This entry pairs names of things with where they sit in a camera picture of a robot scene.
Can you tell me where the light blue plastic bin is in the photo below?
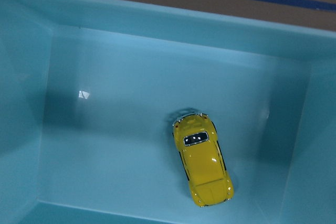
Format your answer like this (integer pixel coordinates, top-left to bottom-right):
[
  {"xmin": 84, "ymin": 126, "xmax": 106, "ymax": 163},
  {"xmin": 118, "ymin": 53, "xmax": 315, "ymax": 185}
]
[{"xmin": 1, "ymin": 0, "xmax": 335, "ymax": 223}]

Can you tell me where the yellow beetle toy car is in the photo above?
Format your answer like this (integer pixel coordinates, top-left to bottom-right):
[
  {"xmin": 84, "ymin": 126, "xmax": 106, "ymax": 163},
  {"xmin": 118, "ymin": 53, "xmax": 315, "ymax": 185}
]
[{"xmin": 172, "ymin": 112, "xmax": 234, "ymax": 207}]

